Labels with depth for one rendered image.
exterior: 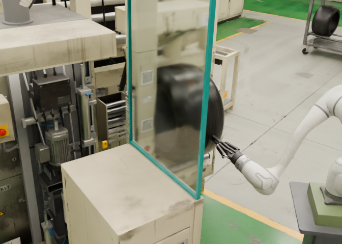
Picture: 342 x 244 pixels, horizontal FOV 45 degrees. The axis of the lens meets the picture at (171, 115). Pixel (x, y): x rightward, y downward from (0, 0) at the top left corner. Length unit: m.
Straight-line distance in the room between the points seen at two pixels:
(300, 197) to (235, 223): 0.86
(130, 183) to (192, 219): 0.30
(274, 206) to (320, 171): 0.82
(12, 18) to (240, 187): 2.64
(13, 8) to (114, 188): 0.99
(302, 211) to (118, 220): 1.48
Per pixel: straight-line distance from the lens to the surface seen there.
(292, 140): 2.26
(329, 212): 2.71
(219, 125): 2.40
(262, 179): 2.16
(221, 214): 3.66
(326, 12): 7.89
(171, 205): 1.68
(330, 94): 2.27
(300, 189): 2.98
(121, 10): 2.56
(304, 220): 2.72
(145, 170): 1.87
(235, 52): 5.12
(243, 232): 3.53
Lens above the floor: 2.32
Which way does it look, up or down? 27 degrees down
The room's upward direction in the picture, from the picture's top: 2 degrees clockwise
